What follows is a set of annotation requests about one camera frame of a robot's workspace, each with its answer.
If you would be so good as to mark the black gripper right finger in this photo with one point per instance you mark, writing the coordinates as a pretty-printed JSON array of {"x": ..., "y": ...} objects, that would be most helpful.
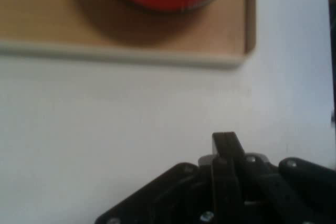
[{"x": 275, "y": 197}]

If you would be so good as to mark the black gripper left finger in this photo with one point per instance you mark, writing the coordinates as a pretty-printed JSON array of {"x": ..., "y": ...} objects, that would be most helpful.
[{"x": 168, "y": 195}]

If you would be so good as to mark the wooden tray with white rim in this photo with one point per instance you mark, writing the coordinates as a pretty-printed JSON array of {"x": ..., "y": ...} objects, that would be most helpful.
[{"x": 39, "y": 11}]

